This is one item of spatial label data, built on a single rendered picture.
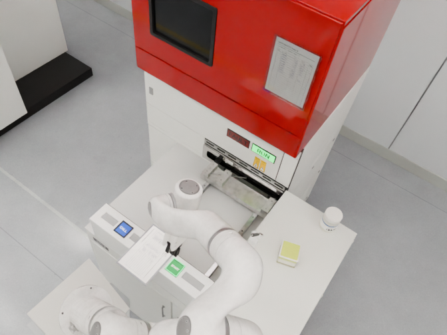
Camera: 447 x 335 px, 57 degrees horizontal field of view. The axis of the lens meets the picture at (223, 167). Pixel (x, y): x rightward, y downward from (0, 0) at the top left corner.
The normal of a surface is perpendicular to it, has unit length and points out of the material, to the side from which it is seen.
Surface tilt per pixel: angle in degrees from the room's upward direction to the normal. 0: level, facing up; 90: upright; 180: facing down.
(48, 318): 45
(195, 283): 0
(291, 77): 90
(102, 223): 0
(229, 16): 90
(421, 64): 90
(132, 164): 0
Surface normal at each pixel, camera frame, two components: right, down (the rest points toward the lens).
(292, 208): 0.10, -0.61
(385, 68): -0.58, 0.62
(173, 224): -0.31, 0.30
